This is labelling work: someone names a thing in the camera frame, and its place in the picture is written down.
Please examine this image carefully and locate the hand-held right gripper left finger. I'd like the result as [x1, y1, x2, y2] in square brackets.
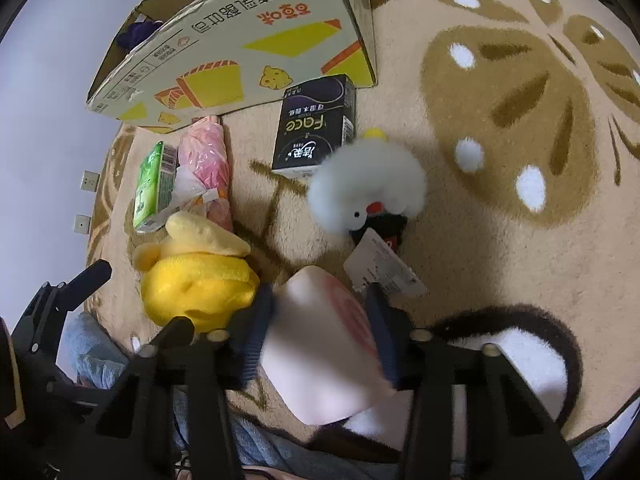
[65, 284, 275, 480]

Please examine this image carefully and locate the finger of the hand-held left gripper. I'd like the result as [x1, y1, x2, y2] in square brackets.
[12, 260, 112, 356]

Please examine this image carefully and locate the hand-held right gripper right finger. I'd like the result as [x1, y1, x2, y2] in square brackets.
[364, 282, 586, 480]

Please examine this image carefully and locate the pink white soft packet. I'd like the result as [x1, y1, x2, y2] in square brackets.
[260, 266, 396, 423]

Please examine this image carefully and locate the yellow plush toy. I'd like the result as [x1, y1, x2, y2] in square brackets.
[131, 210, 261, 333]

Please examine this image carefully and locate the green tissue pack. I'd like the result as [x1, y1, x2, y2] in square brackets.
[132, 141, 180, 233]

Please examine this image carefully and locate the white fluffy plush toy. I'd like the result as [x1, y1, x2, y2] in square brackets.
[306, 127, 428, 301]

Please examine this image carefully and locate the black tissue pack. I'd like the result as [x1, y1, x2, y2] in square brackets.
[271, 74, 357, 180]

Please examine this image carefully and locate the printed cardboard box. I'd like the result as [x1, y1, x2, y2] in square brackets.
[86, 0, 377, 133]

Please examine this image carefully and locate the beige patterned carpet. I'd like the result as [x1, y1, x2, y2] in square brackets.
[82, 0, 640, 461]

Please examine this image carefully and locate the purple plush toy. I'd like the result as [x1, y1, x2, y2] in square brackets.
[117, 21, 163, 53]

